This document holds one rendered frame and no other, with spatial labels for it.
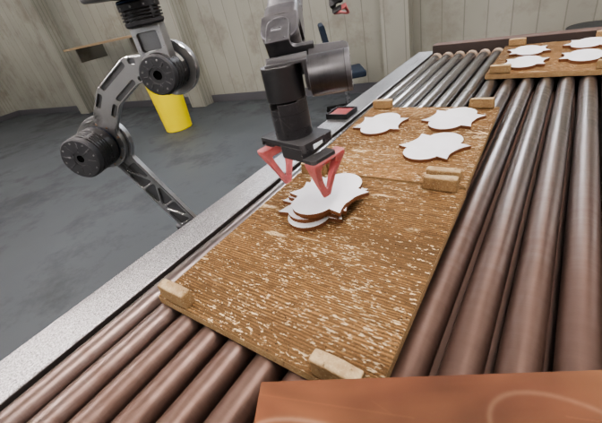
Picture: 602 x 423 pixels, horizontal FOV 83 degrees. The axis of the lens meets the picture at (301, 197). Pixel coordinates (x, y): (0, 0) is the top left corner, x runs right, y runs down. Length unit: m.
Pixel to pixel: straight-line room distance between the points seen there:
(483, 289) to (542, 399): 0.24
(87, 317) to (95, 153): 1.04
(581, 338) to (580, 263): 0.12
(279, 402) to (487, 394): 0.14
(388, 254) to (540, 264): 0.19
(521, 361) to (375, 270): 0.19
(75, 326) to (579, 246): 0.74
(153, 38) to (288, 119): 0.95
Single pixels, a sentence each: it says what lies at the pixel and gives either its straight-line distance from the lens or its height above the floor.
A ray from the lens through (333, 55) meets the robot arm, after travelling 0.49.
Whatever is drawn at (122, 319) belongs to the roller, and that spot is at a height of 0.92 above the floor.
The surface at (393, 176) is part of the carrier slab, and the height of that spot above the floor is 0.94.
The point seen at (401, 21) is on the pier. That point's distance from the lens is 4.28.
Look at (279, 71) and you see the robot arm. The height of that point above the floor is 1.20.
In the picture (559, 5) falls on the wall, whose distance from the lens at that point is 4.44.
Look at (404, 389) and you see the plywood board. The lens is 0.28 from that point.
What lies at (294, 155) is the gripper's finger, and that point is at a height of 1.08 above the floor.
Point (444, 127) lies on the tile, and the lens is 0.90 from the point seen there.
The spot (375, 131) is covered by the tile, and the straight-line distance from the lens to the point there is 0.91.
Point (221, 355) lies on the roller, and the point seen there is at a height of 0.92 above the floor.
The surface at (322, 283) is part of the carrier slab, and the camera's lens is 0.49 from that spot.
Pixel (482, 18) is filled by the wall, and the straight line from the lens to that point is 4.43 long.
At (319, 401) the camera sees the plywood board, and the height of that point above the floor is 1.04.
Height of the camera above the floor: 1.28
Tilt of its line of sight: 30 degrees down
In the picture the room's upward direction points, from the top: 13 degrees counter-clockwise
